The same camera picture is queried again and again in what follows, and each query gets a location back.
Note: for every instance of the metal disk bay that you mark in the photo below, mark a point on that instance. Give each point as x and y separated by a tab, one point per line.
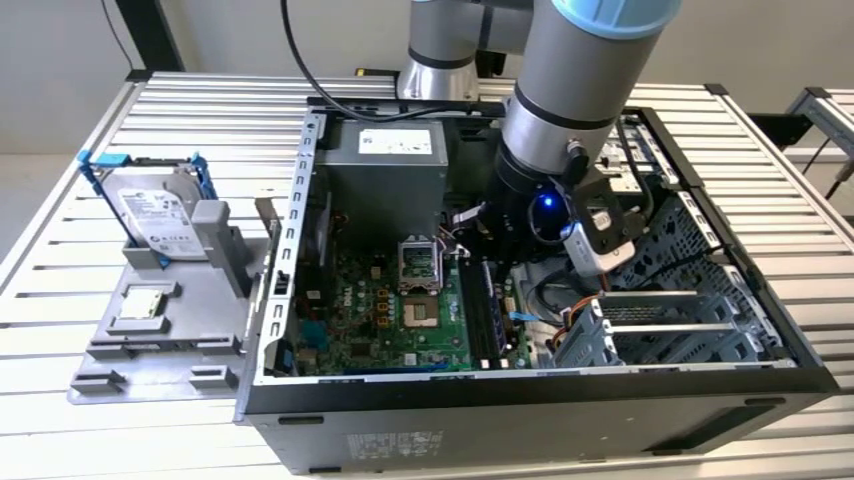
667	328

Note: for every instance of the yellow-tipped black bar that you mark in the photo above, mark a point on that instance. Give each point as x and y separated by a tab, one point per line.
377	73

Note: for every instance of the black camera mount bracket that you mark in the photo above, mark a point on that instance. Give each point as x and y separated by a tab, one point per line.
623	220

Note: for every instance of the black table bracket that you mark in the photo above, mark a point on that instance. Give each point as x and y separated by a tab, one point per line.
777	129

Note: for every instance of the black open PC case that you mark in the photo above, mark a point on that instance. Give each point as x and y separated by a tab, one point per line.
534	430

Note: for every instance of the metal side table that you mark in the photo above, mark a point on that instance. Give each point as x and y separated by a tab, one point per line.
834	107

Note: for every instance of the black frame post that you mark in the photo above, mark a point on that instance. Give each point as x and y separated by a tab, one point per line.
154	35

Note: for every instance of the grey power supply unit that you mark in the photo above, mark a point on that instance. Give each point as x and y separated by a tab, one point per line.
381	195

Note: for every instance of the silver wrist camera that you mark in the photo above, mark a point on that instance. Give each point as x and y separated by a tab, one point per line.
597	255

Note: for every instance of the silver CPU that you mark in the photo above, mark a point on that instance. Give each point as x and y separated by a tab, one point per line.
142	303

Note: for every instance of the green motherboard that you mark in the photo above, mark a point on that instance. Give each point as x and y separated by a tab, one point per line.
361	310

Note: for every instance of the hard disk in blue carrier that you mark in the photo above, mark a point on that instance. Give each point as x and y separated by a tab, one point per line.
154	215

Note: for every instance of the blue expansion slot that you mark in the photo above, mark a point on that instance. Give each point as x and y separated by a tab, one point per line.
401	369

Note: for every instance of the grey plastic parts rack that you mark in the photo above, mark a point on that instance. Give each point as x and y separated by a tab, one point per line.
194	300

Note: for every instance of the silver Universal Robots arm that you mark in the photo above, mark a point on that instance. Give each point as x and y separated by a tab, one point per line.
574	75

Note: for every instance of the grey metal drive cage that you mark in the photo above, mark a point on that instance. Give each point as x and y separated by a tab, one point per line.
634	145

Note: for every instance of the CPU socket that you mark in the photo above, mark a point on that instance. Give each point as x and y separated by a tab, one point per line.
422	311

